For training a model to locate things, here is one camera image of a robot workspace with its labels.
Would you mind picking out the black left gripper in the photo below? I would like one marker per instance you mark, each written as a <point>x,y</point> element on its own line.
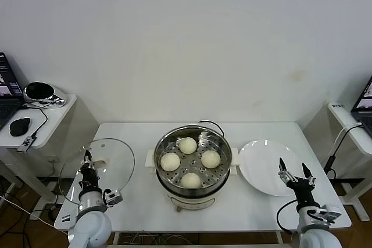
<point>89,179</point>

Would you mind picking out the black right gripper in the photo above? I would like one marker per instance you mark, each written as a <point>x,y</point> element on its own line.
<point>302,194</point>

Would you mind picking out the round glass pot lid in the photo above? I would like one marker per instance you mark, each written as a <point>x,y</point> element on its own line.
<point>116,158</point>

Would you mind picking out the white steamed baozi bun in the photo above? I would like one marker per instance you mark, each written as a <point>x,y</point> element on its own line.
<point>210,159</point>
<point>170,162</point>
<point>191,180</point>
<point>187,145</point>

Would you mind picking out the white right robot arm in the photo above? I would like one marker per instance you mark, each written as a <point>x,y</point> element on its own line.
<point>316,236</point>

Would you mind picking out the stainless steel steamer basket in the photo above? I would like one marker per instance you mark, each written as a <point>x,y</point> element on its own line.
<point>191,162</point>

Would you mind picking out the white round plate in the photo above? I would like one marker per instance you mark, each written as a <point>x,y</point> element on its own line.
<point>261,166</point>

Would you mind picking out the grey usb hub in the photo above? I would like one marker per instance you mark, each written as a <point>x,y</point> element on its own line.
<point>25,144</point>

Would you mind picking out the black computer mouse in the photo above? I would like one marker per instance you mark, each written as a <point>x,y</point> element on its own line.
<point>19,127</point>

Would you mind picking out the white label sticker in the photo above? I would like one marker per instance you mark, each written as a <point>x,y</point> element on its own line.
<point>337,105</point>

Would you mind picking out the black laptop computer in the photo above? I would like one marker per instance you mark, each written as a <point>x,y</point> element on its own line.
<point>5,85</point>
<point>363,105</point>

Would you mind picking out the cream electric cooker base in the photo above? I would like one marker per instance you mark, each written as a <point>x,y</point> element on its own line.
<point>189,201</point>

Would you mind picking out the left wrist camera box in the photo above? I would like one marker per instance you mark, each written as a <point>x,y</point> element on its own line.
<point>113,197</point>

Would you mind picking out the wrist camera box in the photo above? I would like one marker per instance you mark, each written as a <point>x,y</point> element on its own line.
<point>113,197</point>
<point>329,213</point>

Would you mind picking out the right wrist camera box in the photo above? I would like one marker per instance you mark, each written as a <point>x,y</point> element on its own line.
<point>329,213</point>

